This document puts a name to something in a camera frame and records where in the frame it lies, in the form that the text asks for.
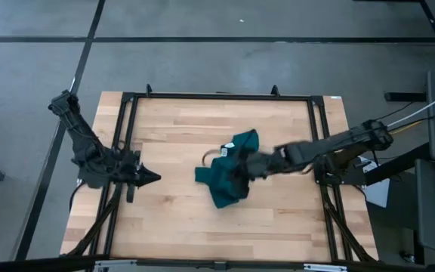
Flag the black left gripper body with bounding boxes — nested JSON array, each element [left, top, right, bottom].
[[125, 150, 143, 204]]

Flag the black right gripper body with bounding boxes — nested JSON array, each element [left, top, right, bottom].
[[255, 147, 289, 178]]

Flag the green microfiber towel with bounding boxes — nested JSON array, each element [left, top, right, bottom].
[[194, 128, 261, 209]]

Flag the white paper sheet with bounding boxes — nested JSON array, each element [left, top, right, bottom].
[[361, 177, 391, 209]]

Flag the black desk leg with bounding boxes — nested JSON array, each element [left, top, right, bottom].
[[364, 142, 432, 186]]

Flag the black floor bar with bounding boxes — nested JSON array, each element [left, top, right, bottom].
[[384, 91, 428, 102]]

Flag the black caster wheel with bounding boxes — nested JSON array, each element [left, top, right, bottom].
[[399, 249, 417, 264]]

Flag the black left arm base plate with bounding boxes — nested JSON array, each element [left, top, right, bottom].
[[76, 156, 131, 190]]

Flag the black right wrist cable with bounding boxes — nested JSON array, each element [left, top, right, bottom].
[[201, 149, 222, 166]]

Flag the black power cable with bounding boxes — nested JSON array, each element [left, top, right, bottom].
[[69, 180, 87, 213]]

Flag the black aluminium table frame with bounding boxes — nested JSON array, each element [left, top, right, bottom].
[[60, 83, 379, 264]]

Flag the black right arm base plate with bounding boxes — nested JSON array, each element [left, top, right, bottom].
[[314, 154, 368, 187]]

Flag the silver rig bracket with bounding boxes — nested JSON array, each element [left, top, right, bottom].
[[303, 263, 349, 272], [94, 259, 138, 272]]

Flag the black camera rig bar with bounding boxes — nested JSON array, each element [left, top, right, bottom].
[[0, 255, 435, 272]]

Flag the yellow cable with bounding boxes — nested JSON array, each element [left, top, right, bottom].
[[390, 120, 422, 136]]

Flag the white cable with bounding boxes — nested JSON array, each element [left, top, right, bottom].
[[386, 85, 435, 128]]

